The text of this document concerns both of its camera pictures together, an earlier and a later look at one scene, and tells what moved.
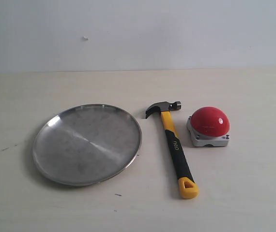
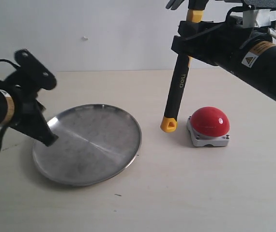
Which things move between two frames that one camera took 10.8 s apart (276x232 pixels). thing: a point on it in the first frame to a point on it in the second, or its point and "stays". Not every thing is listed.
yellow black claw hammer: (188, 186) to (169, 123)
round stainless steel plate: (87, 144) stays
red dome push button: (209, 126) stays
